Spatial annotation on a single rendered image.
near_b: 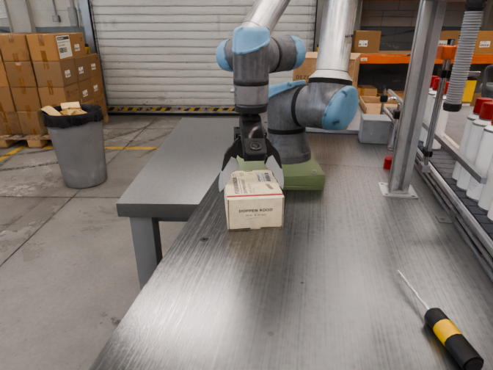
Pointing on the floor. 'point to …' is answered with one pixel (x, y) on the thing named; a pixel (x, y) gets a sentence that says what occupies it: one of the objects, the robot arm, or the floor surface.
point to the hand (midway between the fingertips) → (252, 191)
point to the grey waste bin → (81, 154)
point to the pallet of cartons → (43, 81)
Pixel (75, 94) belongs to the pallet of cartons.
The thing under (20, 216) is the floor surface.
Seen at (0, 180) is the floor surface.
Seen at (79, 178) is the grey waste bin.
